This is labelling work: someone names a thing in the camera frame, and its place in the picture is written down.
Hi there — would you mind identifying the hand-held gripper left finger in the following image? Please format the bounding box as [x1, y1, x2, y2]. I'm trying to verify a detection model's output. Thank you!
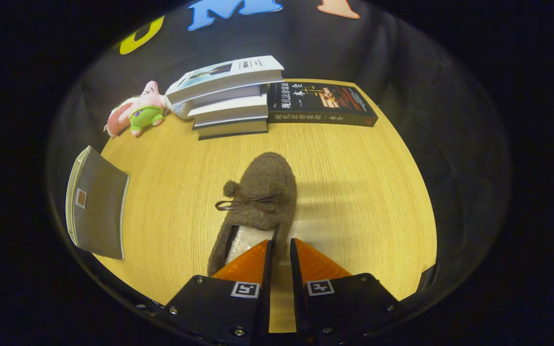
[159, 239, 274, 346]

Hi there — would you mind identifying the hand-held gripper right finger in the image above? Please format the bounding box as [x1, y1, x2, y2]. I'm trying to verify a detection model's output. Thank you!
[290, 238, 403, 346]

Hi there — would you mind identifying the brown fuzzy shoe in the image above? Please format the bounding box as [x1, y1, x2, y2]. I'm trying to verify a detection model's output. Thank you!
[207, 152, 298, 278]

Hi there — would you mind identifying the white fabric storage box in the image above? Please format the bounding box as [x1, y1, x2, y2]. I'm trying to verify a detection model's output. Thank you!
[64, 145, 131, 261]

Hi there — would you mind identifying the dark-covered white book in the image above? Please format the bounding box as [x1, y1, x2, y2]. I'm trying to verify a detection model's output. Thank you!
[192, 115, 269, 141]

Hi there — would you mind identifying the thick white book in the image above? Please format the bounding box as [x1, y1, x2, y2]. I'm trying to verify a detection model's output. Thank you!
[188, 94, 269, 127]

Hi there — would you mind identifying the black book with orange print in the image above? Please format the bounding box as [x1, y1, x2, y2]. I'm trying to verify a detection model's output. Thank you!
[266, 81, 379, 127]

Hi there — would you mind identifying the white and blue plush toy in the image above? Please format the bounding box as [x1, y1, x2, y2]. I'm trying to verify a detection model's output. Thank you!
[169, 99, 196, 120]

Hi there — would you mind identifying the thin white book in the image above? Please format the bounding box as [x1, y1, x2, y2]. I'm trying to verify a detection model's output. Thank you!
[187, 84, 263, 110]

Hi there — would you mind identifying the pink starfish plush toy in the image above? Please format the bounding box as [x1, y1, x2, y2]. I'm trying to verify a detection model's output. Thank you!
[126, 80, 172, 138]

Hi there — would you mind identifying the white book with picture cover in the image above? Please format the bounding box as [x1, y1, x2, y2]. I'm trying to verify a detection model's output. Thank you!
[165, 55, 285, 105]

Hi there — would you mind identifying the watermelon slice plush toy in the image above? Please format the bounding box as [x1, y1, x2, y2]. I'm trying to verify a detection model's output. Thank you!
[104, 96, 140, 137]

